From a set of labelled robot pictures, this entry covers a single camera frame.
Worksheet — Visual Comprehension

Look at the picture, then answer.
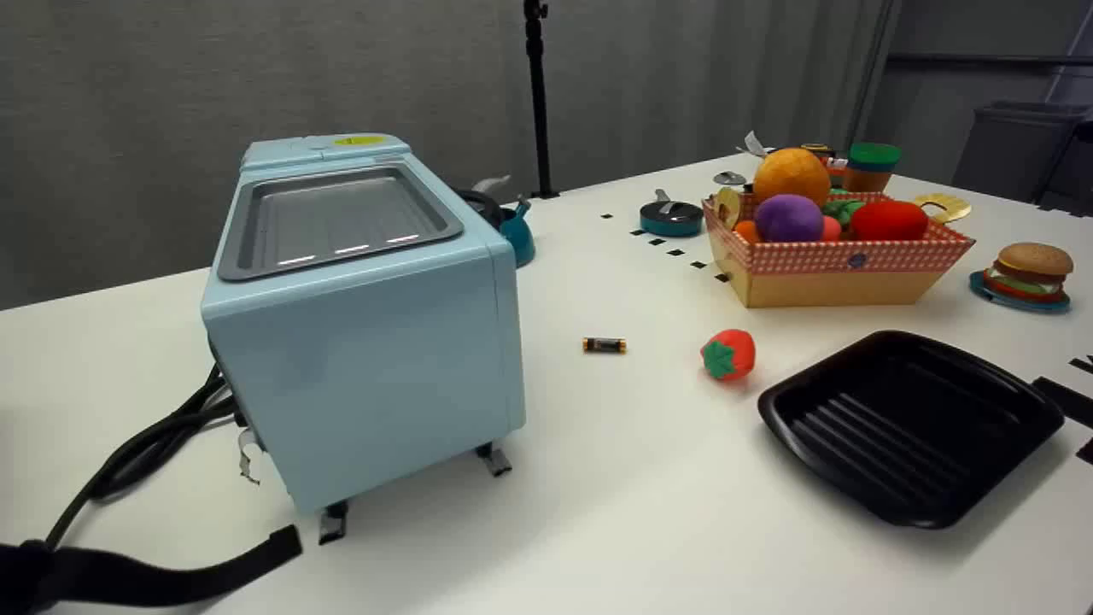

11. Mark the orange plushie with green leaf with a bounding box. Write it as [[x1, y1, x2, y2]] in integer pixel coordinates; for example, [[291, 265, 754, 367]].
[[696, 324, 758, 387]]

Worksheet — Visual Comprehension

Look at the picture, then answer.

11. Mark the black ridged grill tray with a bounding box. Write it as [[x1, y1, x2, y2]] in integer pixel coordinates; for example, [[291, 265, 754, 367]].
[[754, 327, 1070, 533]]

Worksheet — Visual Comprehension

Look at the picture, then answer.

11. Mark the red checkered cardboard box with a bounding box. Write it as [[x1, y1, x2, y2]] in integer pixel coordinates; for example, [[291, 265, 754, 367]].
[[699, 184, 977, 310]]

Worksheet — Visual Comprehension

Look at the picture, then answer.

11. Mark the black power cable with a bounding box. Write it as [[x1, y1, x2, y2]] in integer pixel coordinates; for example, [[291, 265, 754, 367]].
[[43, 363, 247, 551]]

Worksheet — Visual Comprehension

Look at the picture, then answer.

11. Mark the green plush vegetable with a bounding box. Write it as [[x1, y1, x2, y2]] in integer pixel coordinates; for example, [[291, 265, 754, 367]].
[[822, 196, 866, 225]]

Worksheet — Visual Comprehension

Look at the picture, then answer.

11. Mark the pale yellow toy plate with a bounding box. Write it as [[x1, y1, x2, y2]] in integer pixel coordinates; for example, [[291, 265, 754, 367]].
[[909, 188, 975, 225]]

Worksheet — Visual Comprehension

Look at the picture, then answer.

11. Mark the black tape strip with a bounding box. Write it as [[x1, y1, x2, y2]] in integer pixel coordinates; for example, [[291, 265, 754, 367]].
[[1029, 373, 1093, 431]]

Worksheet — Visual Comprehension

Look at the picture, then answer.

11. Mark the orange cup with green lid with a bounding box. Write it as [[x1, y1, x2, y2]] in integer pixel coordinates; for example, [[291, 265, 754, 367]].
[[841, 141, 905, 196]]

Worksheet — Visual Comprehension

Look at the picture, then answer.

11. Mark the teal toy kettle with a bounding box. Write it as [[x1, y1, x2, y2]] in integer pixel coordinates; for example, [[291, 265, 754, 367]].
[[457, 169, 538, 271]]

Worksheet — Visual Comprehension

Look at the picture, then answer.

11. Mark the teal toy plate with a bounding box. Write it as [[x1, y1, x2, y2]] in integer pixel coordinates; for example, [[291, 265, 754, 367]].
[[967, 265, 1071, 318]]

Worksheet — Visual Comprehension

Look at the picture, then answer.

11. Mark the yellow toy slice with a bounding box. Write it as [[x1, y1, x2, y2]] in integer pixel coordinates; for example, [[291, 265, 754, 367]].
[[712, 184, 747, 229]]

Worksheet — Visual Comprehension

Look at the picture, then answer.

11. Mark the thin black stand pole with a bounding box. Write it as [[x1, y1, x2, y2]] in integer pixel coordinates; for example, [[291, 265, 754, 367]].
[[518, 0, 561, 200]]

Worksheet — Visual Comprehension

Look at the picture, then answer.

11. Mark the toy burger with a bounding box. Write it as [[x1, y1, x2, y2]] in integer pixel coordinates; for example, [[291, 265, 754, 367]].
[[983, 238, 1077, 306]]

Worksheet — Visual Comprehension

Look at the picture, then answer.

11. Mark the light blue toaster oven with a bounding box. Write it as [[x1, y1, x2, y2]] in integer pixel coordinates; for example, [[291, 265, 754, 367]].
[[198, 131, 528, 548]]

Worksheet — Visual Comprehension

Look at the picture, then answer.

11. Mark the red plush fruit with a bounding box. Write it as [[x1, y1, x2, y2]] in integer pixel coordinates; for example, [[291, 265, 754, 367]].
[[848, 198, 934, 244]]

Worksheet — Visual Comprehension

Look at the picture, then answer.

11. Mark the small dark toy pan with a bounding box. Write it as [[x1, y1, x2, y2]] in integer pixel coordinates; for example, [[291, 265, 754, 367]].
[[636, 188, 706, 238]]

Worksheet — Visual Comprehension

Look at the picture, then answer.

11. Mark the black fabric strap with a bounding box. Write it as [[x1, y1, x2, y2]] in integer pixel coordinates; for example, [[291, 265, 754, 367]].
[[0, 523, 306, 615]]

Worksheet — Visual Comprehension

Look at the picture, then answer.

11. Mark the dark storage bin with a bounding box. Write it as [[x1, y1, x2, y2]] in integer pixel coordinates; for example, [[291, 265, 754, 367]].
[[954, 100, 1093, 214]]

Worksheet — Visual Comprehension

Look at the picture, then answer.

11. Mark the orange round plush fruit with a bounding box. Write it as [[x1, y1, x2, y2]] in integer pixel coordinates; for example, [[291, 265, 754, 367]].
[[753, 147, 833, 212]]

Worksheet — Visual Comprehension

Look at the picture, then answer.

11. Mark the purple plush fruit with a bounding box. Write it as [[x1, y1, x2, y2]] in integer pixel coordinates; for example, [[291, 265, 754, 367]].
[[753, 191, 828, 246]]

